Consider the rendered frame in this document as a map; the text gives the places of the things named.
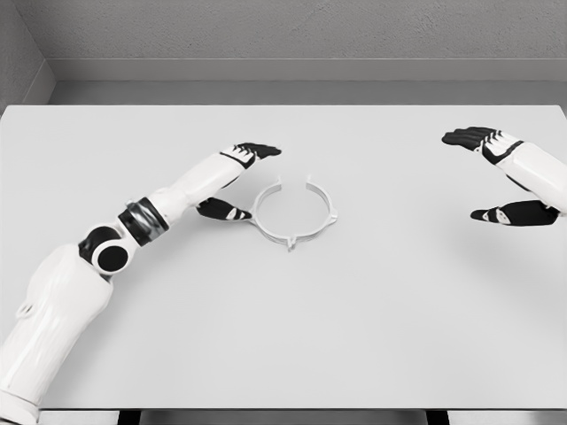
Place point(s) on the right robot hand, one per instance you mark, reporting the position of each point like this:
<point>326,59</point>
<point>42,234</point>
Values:
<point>531,172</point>

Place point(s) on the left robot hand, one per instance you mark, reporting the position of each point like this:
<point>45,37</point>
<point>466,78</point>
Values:
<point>208,177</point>

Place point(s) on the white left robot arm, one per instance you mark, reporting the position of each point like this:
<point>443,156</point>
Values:
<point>53,301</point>

